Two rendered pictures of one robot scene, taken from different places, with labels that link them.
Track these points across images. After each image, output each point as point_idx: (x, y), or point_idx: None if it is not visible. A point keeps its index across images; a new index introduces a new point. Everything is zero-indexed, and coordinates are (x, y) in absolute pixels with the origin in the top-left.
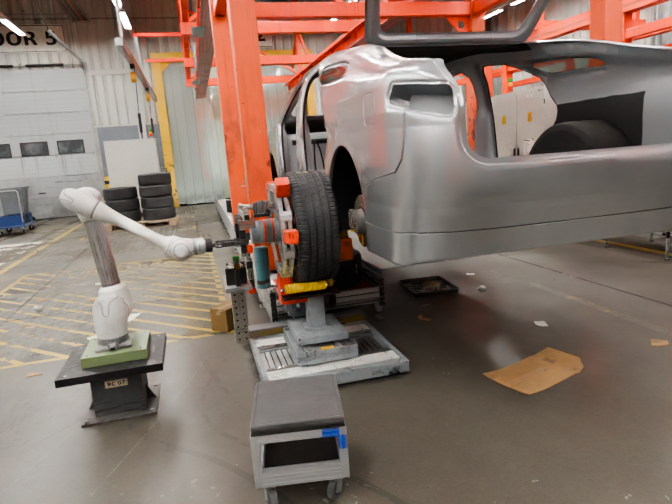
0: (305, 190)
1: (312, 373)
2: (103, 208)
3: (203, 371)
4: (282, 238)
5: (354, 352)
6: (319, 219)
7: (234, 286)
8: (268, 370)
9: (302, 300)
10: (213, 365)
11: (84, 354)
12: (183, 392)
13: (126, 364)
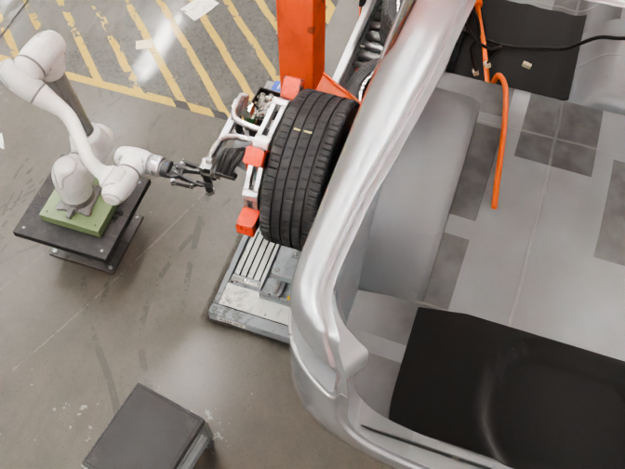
0: (281, 180)
1: (263, 319)
2: (43, 101)
3: (193, 214)
4: None
5: None
6: (285, 223)
7: None
8: (232, 279)
9: None
10: (210, 207)
11: (46, 205)
12: (153, 247)
13: (78, 238)
